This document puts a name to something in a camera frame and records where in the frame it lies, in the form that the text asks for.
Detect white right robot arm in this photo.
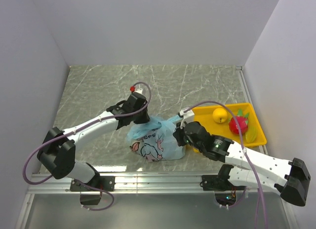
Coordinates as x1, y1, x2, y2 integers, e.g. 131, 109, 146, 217
173, 121, 311, 207

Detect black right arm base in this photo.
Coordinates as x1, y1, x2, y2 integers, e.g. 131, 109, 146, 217
199, 164, 246, 210

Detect yellow apple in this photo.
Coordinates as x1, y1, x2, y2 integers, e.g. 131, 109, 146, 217
212, 108, 228, 123

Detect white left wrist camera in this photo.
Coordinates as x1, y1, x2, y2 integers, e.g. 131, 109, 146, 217
130, 86, 143, 94

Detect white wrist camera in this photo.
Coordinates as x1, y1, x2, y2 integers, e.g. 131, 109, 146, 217
130, 86, 143, 94
178, 110, 195, 122

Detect aluminium front rail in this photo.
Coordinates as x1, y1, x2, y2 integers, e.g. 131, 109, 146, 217
27, 172, 287, 195

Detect aluminium right side rail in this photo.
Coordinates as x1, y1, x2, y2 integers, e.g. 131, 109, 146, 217
235, 66, 253, 104

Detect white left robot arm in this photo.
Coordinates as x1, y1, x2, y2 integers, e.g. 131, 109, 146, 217
37, 92, 150, 191

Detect red dragon fruit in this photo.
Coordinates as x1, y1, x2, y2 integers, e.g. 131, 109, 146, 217
229, 109, 249, 135

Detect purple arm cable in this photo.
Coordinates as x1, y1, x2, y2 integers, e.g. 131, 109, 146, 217
23, 81, 152, 211
182, 101, 269, 229

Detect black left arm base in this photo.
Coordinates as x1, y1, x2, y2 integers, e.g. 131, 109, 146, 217
69, 176, 115, 211

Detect yellow plastic tray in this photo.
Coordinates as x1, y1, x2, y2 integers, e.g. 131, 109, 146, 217
193, 103, 267, 148

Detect light blue printed plastic bag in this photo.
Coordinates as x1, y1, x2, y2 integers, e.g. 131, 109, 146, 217
126, 115, 185, 162

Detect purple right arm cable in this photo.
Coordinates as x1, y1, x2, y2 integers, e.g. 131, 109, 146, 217
182, 101, 269, 229

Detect aluminium rail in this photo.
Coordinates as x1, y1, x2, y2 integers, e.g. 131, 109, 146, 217
27, 172, 287, 195
235, 66, 253, 104

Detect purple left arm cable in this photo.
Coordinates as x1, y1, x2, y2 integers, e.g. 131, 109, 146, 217
23, 81, 152, 211

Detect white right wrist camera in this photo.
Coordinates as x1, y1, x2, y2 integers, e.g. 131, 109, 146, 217
178, 110, 195, 122

